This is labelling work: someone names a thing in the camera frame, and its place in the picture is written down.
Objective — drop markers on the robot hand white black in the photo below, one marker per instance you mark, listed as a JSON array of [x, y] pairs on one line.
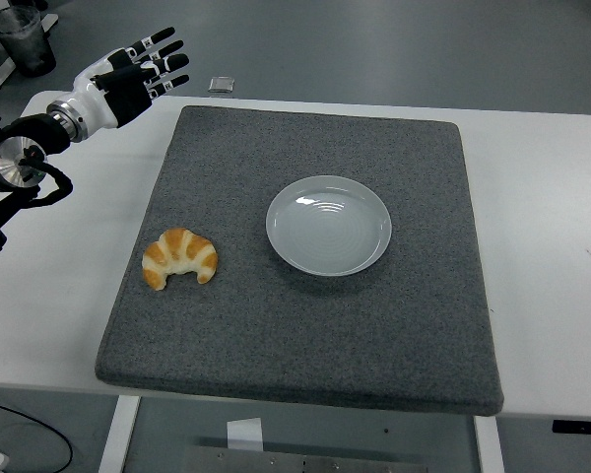
[[96, 101]]

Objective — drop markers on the croissant bread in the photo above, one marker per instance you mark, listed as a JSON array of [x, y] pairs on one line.
[[177, 249]]

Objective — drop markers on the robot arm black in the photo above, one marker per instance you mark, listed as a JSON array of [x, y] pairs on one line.
[[15, 148]]

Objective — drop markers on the small silver floor plate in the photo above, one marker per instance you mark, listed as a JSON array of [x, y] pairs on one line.
[[221, 85]]

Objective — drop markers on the white round plate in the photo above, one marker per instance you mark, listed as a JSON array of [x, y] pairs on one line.
[[328, 227]]

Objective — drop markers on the dark bin with liner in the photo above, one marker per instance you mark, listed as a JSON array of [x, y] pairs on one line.
[[27, 42]]

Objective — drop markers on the grey square mat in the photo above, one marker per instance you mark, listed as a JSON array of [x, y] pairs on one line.
[[300, 315]]

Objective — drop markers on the white table leg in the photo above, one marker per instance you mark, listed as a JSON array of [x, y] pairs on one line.
[[119, 436], [488, 446]]

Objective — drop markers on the black table control panel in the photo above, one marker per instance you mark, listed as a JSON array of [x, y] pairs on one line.
[[581, 426]]

